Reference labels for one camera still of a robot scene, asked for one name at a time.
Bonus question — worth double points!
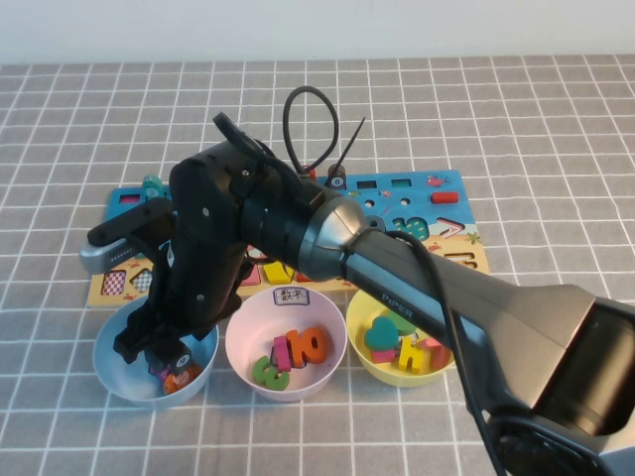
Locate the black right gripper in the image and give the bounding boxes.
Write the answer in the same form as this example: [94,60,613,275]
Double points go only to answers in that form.
[113,143,250,378]

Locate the orange fish piece number 10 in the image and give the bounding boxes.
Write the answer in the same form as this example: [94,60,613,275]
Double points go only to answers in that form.
[162,365,203,397]

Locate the light blue plastic bowl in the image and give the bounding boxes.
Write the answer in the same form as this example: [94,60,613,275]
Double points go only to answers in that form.
[92,297,220,410]

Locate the light pink plastic bowl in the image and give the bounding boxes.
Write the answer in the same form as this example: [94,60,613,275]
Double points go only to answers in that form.
[224,288,347,403]

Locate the teal fish piece number 2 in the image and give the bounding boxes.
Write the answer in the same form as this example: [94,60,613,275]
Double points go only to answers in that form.
[141,174,166,200]

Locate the light yellow plastic bowl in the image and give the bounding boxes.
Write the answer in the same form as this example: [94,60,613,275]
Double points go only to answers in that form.
[345,290,457,388]

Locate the brown fish piece number 8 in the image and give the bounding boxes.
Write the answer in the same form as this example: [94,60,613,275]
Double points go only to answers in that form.
[324,166,348,192]

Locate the colourful wooden puzzle board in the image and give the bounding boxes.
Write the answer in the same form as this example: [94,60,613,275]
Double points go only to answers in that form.
[86,169,492,308]

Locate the green wooden number 3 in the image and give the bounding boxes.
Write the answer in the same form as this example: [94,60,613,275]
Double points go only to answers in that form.
[251,355,292,392]

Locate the magenta wooden number 1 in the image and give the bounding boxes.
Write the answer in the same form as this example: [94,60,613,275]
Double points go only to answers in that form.
[272,334,293,373]

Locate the orange wooden number 10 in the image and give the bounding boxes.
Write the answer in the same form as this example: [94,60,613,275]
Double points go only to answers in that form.
[286,326,332,366]

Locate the yellow wooden pentagon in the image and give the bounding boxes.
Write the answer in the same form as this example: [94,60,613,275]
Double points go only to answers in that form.
[263,261,295,286]

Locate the teal wooden heart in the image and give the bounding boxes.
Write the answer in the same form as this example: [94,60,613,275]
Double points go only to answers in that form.
[364,316,401,352]

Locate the green wooden circle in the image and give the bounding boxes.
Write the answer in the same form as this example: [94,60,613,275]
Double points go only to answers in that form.
[395,310,419,336]

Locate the yellow wooden equals sign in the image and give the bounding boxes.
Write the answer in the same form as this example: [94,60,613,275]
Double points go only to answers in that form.
[396,335,429,374]

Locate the salmon wooden greater-than sign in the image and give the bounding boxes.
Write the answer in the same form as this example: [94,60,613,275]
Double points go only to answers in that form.
[427,340,451,371]

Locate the grey checked tablecloth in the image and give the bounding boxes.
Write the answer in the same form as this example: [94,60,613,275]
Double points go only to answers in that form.
[0,54,635,476]

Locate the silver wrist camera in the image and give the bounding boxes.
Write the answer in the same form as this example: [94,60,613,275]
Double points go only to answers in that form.
[77,196,176,275]

